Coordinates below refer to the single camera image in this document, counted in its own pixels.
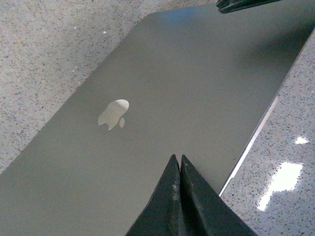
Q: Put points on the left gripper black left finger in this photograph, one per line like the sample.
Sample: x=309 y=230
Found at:
x=162 y=216

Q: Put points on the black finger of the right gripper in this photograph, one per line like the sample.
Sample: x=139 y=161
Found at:
x=228 y=6

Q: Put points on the grey laptop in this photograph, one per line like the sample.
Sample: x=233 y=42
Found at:
x=189 y=81

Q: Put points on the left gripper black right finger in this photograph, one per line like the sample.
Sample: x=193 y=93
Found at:
x=205 y=213

